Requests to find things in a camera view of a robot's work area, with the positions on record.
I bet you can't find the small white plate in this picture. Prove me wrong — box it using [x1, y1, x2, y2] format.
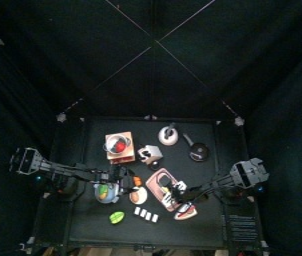
[128, 186, 149, 206]

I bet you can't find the pink toy tray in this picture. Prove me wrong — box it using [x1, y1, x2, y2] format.
[144, 167, 186, 213]

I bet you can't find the red white toy plate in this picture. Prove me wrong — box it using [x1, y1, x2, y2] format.
[172, 203, 198, 221]

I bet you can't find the light blue toy bowl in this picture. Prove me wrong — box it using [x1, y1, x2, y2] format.
[93, 182, 124, 205]

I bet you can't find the wooden toy stove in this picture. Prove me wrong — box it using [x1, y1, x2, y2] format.
[104, 131, 136, 165]

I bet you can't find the green yellow toy vegetable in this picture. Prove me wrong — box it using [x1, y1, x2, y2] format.
[96, 184, 110, 200]

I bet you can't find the white toy toaster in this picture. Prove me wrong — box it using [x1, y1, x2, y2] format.
[136, 144, 164, 165]

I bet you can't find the red toy food piece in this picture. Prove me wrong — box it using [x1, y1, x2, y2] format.
[113, 141, 128, 152]

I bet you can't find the silver toy pot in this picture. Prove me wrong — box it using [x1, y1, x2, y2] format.
[102, 134, 133, 155]

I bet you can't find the green toy leaf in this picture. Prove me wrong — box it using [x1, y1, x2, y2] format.
[108, 211, 126, 225]

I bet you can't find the white printed label sticker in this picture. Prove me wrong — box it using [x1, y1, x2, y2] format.
[228, 213, 257, 243]

